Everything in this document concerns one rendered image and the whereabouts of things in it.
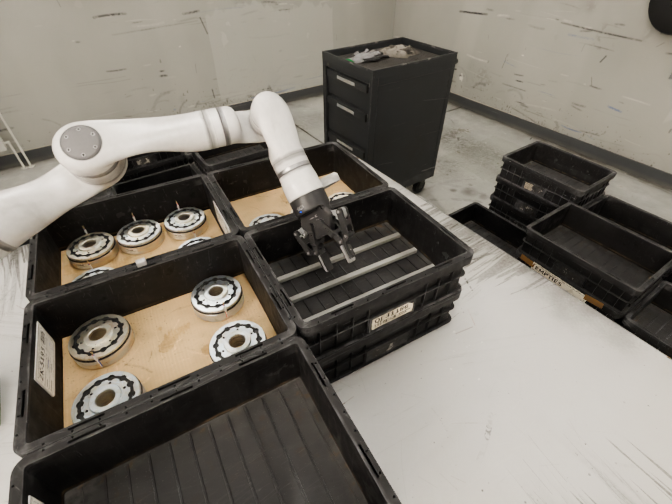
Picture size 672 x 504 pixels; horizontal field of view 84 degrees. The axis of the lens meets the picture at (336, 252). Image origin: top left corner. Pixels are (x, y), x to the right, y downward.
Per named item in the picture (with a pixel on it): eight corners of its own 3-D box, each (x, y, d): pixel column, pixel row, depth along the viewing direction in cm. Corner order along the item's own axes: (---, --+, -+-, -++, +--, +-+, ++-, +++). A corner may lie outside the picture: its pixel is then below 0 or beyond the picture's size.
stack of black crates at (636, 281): (616, 335, 155) (683, 255, 126) (577, 372, 143) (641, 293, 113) (531, 279, 180) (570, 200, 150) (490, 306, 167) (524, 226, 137)
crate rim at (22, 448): (21, 468, 48) (10, 461, 47) (31, 310, 68) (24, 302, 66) (301, 340, 63) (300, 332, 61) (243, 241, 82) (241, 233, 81)
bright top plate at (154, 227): (156, 216, 98) (155, 214, 97) (165, 237, 91) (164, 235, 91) (114, 229, 94) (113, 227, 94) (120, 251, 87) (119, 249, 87)
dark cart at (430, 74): (363, 221, 239) (373, 70, 179) (325, 190, 266) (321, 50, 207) (430, 192, 264) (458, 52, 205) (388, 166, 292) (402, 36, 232)
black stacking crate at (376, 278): (305, 370, 69) (301, 333, 62) (250, 272, 89) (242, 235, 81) (463, 292, 84) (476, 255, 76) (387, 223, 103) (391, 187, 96)
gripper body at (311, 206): (279, 205, 74) (300, 247, 74) (307, 187, 68) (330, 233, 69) (302, 197, 80) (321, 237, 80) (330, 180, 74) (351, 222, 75)
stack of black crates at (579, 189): (576, 247, 197) (619, 172, 167) (543, 270, 184) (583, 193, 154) (511, 211, 222) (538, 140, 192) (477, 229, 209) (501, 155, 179)
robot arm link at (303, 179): (343, 179, 77) (329, 152, 77) (310, 189, 68) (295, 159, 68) (313, 197, 83) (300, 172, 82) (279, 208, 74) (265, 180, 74)
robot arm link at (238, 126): (275, 108, 79) (210, 122, 75) (281, 87, 71) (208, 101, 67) (286, 140, 79) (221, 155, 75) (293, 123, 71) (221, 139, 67)
